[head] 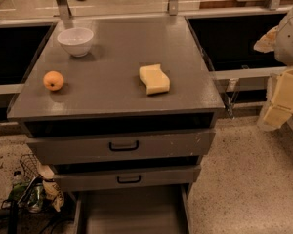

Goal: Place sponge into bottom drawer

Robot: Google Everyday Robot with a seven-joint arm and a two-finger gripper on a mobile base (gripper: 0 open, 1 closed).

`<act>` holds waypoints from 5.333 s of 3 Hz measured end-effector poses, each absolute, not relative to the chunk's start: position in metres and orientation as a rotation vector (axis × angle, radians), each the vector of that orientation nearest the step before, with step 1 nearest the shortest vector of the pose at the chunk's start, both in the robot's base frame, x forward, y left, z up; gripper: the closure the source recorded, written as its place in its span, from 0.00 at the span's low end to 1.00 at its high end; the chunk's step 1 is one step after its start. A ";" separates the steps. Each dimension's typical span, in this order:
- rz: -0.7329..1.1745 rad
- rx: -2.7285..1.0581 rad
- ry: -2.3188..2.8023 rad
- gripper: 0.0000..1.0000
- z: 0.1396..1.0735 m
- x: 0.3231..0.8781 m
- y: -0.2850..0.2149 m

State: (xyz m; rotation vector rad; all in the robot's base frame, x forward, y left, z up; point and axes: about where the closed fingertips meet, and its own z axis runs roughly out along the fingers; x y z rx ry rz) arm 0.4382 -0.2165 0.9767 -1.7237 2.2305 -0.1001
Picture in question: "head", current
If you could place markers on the grey open bottom drawer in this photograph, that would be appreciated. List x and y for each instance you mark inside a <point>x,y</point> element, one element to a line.
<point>139,210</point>

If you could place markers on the orange fruit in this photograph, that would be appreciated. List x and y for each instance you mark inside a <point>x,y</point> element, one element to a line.
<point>53,80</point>

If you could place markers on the grey middle drawer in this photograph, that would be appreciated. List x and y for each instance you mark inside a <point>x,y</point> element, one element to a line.
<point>127,178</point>

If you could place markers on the white ceramic bowl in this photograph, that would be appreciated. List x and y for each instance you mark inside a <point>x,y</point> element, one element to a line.
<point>76,41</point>

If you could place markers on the clear plastic bottle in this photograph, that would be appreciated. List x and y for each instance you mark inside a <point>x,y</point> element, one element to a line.
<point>17,179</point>

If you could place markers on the grey metal post left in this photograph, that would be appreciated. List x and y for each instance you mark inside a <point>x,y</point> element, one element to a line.
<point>64,10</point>

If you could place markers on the yellow sponge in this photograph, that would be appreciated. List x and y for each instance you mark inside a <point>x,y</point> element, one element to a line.
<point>155,80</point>

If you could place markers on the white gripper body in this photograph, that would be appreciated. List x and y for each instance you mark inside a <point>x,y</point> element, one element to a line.
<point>290,39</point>

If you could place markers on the grey drawer cabinet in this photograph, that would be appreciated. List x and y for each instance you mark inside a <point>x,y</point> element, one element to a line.
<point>102,92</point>

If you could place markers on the cream printed bag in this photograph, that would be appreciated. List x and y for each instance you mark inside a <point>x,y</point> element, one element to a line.
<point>53,192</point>

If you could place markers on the grey top drawer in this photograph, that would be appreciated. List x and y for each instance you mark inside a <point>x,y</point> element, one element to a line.
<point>88,149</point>

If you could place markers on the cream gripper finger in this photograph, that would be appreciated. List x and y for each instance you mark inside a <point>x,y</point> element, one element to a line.
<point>278,108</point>
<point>267,42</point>

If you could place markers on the green snack bag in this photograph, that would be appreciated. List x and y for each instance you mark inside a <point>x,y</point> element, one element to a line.
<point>30,197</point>

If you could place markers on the black wire basket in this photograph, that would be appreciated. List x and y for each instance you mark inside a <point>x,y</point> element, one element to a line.
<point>29,165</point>

